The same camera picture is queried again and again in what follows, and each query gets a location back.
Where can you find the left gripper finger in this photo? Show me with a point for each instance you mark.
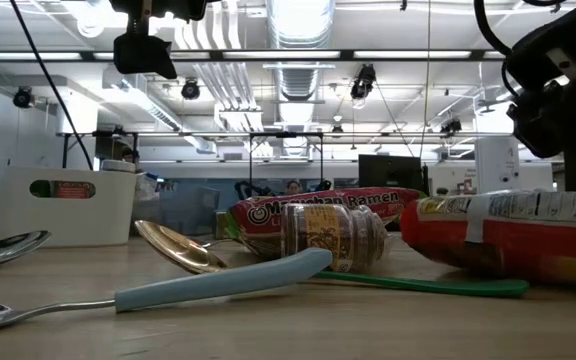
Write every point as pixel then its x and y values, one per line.
pixel 143 55

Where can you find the red noodle packet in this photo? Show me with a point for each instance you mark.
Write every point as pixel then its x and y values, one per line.
pixel 518 250

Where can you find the white plastic bin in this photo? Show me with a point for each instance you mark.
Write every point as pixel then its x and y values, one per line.
pixel 68 220

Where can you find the pink and green ramen packet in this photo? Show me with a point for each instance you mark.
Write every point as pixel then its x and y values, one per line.
pixel 318 202

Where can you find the glass jar with yellow label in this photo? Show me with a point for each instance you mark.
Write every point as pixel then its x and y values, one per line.
pixel 353 235

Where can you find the black ceiling spotlight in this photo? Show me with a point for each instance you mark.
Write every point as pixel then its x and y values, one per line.
pixel 450 126
pixel 363 82
pixel 23 97
pixel 190 90

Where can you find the white pillar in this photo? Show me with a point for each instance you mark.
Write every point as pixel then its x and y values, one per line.
pixel 493 165

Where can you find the person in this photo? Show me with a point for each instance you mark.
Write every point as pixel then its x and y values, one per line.
pixel 293 187
pixel 128 155

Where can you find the red labelled container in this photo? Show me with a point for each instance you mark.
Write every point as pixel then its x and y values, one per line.
pixel 73 190

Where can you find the clear plastic bin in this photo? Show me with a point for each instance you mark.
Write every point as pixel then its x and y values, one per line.
pixel 188 210

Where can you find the black monitor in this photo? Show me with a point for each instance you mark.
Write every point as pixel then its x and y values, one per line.
pixel 390 170

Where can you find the silver air duct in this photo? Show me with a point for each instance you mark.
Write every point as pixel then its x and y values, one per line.
pixel 300 25

